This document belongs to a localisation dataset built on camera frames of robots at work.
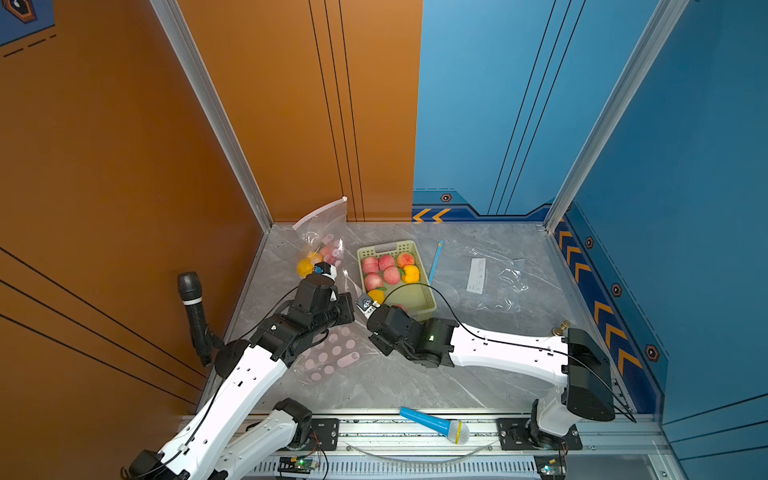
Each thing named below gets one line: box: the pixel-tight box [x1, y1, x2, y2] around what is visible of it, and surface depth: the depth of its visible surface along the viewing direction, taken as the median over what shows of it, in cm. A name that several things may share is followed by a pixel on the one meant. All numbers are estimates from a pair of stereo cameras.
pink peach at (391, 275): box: [383, 266, 401, 285], surface depth 101 cm
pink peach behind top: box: [365, 272, 384, 291], surface depth 98 cm
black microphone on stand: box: [177, 271, 223, 367], surface depth 69 cm
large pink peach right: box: [397, 252, 415, 268], surface depth 104 cm
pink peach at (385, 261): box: [378, 254, 395, 272], surface depth 104 cm
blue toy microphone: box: [399, 406, 470, 445], surface depth 75 cm
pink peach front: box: [320, 246, 337, 266], surface depth 96 cm
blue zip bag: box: [428, 240, 445, 285], surface depth 111 cm
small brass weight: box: [552, 320, 571, 336], surface depth 91 cm
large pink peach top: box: [362, 256, 379, 274], surface depth 104 cm
